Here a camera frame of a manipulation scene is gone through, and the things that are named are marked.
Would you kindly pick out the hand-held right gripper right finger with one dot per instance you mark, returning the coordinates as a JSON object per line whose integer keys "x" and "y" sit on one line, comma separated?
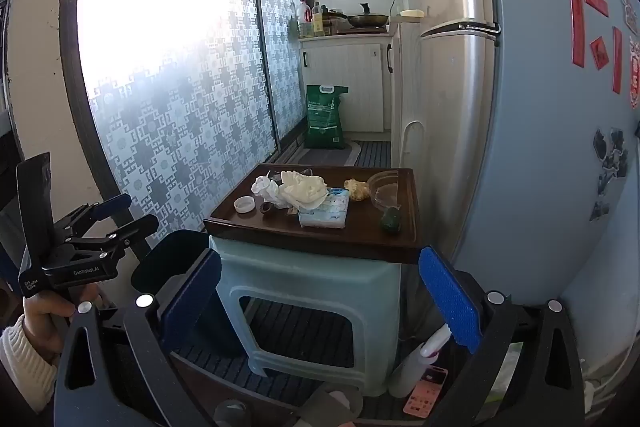
{"x": 450, "y": 297}

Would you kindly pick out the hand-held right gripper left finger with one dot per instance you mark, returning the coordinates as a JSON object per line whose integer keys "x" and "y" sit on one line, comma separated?
{"x": 192, "y": 297}

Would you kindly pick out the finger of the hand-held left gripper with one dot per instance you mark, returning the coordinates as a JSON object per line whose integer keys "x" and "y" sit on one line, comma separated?
{"x": 135, "y": 227}
{"x": 117, "y": 203}

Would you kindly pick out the dark green trash bin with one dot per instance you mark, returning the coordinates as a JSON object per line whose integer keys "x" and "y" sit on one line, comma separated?
{"x": 165, "y": 257}

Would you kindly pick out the blue printed tissue pack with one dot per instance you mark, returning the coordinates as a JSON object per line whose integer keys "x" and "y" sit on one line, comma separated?
{"x": 325, "y": 212}

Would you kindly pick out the person's left forearm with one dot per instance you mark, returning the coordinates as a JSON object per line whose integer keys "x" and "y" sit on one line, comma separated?
{"x": 22, "y": 357}

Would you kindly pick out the person's left hand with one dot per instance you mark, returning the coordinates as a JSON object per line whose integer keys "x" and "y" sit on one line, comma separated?
{"x": 40, "y": 307}

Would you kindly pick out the white spray bottle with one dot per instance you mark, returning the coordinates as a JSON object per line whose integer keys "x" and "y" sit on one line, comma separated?
{"x": 415, "y": 367}

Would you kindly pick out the dark green crumpled wrapper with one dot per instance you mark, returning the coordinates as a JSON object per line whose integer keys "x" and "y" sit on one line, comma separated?
{"x": 391, "y": 221}

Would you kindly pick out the pink phone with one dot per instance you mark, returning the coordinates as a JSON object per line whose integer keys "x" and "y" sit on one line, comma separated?
{"x": 425, "y": 392}

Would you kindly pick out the white bottle cap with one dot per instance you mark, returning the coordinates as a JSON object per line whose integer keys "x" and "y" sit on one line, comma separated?
{"x": 244, "y": 204}

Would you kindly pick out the light blue plastic stool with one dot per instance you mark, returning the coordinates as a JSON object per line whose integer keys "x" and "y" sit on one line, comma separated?
{"x": 300, "y": 277}

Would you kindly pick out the brown wooden tray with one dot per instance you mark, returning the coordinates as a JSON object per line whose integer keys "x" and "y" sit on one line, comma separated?
{"x": 360, "y": 234}

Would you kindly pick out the small dark shell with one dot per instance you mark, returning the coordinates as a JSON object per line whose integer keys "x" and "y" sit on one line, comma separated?
{"x": 266, "y": 208}

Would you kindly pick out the light slipper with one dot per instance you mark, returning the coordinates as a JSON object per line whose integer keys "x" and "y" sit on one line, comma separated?
{"x": 330, "y": 404}
{"x": 232, "y": 414}

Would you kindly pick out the clear glass bowl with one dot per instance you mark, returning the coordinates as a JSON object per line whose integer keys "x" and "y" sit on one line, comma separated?
{"x": 382, "y": 192}

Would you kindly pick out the patterned glass sliding door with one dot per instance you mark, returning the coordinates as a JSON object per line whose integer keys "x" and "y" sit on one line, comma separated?
{"x": 200, "y": 107}

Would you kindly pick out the small crumpled white tissue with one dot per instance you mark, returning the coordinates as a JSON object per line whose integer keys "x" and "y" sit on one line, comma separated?
{"x": 265, "y": 189}

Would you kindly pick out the yellow ginger piece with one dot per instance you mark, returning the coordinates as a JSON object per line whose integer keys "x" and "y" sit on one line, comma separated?
{"x": 356, "y": 189}

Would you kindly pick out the large crumpled cream tissue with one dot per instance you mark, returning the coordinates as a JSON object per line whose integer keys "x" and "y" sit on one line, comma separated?
{"x": 305, "y": 189}

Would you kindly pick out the silver blue refrigerator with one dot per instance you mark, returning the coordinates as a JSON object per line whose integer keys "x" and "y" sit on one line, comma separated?
{"x": 530, "y": 132}

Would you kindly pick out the grey oval floor mat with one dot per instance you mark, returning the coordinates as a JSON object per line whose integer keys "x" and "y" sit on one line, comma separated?
{"x": 325, "y": 156}

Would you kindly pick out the dark fridge magnets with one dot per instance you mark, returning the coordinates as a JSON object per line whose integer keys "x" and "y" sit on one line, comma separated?
{"x": 612, "y": 157}

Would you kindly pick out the green rice bag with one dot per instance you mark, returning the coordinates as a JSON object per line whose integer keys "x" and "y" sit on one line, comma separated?
{"x": 326, "y": 117}

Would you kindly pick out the white kitchen cabinet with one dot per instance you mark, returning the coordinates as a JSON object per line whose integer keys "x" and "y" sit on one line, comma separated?
{"x": 350, "y": 77}

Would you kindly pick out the yellow oil bottle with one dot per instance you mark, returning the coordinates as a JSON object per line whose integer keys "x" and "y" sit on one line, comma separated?
{"x": 317, "y": 21}

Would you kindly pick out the white dish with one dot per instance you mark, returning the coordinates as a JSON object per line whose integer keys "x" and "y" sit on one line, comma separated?
{"x": 411, "y": 13}

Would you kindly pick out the metal wok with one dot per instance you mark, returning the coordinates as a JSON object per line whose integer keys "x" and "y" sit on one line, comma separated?
{"x": 367, "y": 20}

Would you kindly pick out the red paper stickers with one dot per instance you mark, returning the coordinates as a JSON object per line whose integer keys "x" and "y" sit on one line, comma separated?
{"x": 577, "y": 32}

